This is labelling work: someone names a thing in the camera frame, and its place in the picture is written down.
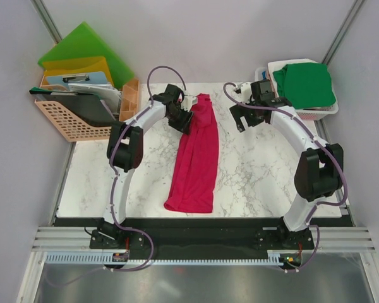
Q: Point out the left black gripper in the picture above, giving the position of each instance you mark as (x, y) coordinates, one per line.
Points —
(184, 125)

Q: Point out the left aluminium corner post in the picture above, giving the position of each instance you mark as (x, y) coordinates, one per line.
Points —
(47, 20)

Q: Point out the blue clipboard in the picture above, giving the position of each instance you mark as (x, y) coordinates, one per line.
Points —
(94, 78)

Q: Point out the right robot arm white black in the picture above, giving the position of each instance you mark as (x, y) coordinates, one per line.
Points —
(320, 170)

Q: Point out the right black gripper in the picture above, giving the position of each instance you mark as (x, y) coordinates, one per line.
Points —
(237, 111)

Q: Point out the white slotted cable duct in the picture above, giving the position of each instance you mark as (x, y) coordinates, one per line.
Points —
(111, 258)

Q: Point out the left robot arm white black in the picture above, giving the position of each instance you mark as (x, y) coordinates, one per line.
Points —
(125, 153)

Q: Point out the white plastic laundry basket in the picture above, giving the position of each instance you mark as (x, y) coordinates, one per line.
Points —
(312, 114)

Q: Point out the green t shirt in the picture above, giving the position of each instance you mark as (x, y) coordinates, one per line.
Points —
(306, 85)

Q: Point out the white paper documents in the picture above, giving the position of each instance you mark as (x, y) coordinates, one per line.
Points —
(110, 95)

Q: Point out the aluminium corner post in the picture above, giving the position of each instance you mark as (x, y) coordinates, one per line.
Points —
(343, 30)
(47, 20)

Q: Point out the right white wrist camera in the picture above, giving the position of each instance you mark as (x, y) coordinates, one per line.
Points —
(244, 90)

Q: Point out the peach perforated file organizer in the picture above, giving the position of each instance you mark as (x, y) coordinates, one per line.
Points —
(75, 129)

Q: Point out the black folder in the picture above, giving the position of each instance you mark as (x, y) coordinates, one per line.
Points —
(86, 106)

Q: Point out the green plastic folder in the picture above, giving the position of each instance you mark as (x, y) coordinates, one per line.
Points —
(82, 42)

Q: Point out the pink red t shirt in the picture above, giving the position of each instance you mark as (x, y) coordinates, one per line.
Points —
(196, 166)

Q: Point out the aluminium frame rail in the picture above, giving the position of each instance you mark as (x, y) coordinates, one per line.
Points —
(332, 239)

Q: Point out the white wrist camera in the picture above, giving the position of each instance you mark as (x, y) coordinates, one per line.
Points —
(244, 90)
(188, 101)

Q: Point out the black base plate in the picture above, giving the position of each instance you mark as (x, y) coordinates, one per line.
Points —
(204, 239)

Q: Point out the white t shirt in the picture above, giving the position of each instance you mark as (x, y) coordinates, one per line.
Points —
(271, 74)

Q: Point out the right aluminium corner post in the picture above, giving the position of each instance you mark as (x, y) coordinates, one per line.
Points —
(343, 30)

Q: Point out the yellow plastic folder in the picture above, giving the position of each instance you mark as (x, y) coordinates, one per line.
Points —
(78, 65)

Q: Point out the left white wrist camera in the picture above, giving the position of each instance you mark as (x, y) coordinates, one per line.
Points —
(188, 101)

